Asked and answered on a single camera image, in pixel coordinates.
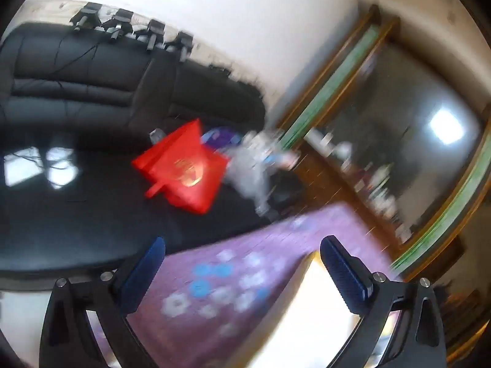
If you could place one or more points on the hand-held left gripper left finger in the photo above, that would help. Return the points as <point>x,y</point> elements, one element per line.
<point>144,272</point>

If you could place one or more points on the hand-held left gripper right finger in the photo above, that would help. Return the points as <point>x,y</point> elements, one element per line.
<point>341,272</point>

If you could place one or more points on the row of small shelf items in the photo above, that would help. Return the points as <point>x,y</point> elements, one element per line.
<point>368,188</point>

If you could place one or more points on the purple floral blanket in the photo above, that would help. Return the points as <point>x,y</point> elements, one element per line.
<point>238,253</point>

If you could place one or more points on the red bag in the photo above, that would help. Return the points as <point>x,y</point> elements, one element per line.
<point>184,168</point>

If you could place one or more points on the white plastic bags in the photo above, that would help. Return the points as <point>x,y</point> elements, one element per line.
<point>249,172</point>

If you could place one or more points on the purple bag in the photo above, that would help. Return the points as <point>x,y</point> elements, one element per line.
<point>222,136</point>

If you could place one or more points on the wooden headboard with mirror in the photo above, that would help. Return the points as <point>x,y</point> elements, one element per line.
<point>402,122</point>

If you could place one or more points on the black leather sofa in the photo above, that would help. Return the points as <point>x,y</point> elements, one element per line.
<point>76,69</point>

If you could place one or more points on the black device on sofa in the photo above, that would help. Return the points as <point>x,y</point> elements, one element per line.
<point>153,32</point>
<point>119,23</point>
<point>182,44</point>
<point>87,14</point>

